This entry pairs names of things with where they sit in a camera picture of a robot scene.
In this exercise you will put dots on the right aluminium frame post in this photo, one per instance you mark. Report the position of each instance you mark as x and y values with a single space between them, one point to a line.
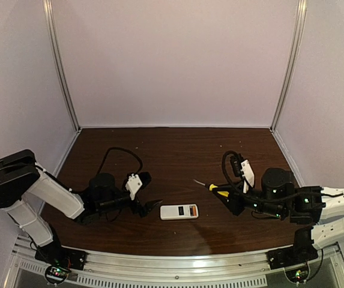
297 37

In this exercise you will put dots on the yellow handled screwdriver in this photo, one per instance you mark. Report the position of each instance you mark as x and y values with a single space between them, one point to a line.
218 190

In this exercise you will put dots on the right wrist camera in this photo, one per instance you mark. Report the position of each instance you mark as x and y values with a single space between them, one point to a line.
244 170

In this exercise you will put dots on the front aluminium table rail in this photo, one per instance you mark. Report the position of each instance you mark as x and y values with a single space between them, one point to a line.
250 269

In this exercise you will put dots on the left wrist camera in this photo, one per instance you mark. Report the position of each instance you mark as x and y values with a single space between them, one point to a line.
133 185

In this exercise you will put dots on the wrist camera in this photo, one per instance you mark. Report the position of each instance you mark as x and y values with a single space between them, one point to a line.
133 185
244 170

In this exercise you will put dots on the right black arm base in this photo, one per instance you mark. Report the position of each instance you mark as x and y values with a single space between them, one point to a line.
295 262

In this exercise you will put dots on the left aluminium frame post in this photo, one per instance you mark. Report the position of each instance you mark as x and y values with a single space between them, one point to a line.
59 67

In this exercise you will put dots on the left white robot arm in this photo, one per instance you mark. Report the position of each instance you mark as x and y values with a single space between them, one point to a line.
21 174

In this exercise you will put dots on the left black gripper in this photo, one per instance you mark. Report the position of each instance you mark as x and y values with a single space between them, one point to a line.
141 207

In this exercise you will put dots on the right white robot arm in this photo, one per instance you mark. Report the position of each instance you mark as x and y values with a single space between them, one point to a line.
319 210

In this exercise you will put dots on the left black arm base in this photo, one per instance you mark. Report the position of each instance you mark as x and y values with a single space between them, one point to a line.
62 261

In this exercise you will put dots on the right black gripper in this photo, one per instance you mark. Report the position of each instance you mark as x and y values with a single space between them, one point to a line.
237 204

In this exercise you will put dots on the white remote control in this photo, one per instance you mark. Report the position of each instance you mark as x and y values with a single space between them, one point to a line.
176 212

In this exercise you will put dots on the aluminium frame post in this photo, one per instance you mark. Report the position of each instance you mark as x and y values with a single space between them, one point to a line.
297 37
59 67

